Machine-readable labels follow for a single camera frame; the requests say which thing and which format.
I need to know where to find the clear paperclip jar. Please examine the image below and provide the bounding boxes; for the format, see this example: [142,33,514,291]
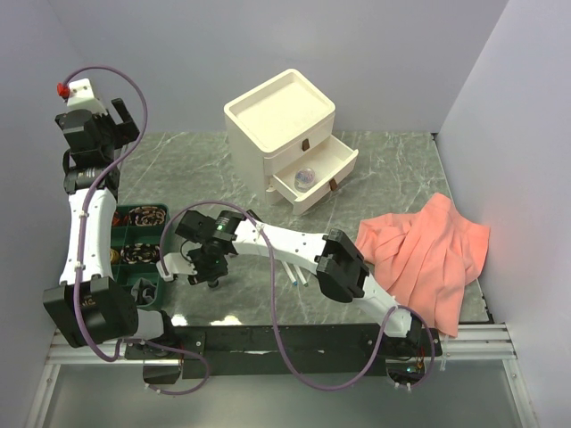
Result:
[294,167,317,193]

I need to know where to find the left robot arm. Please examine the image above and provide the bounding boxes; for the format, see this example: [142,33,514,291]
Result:
[43,98,178,358]

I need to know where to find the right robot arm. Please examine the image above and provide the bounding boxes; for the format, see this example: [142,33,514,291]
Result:
[158,210,423,355]

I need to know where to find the green compartment tray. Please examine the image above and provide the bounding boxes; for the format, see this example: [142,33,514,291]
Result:
[111,203,170,310]

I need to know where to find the blue cap white marker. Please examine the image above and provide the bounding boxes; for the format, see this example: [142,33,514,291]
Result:
[282,262,298,286]

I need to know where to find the orange rubber bands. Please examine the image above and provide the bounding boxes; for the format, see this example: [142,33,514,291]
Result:
[112,211,128,227]

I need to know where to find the green cap white marker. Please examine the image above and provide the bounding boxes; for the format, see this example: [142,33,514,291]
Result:
[294,266,308,287]

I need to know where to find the yellow rubber bands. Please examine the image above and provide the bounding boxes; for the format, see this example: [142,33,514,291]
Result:
[110,248,121,265]

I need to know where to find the black base bar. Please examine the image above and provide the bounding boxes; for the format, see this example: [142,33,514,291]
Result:
[125,321,443,383]

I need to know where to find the white drawer cabinet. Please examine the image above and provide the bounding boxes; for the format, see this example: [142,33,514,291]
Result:
[223,69,335,204]

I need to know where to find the pink cloth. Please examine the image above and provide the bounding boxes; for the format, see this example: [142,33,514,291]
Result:
[355,193,491,337]

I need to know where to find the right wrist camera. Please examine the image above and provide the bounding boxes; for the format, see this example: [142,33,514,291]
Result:
[156,252,197,282]

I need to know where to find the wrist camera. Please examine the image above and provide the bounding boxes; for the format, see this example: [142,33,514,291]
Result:
[156,252,197,282]
[56,78,107,115]

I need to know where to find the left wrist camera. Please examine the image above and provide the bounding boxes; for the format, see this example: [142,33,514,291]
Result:
[56,78,107,115]

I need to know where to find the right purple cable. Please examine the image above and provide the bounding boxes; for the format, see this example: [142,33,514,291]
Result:
[159,200,436,391]

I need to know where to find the purple cable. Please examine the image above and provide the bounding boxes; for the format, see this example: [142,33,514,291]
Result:
[62,65,211,396]
[159,200,436,391]

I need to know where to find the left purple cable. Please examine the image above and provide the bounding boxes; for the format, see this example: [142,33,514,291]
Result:
[62,65,211,396]

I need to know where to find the brown patterned hair ties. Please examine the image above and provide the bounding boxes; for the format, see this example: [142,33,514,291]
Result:
[127,205,167,227]

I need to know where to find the aluminium rail frame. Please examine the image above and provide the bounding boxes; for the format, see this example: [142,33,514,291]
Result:
[24,133,536,428]

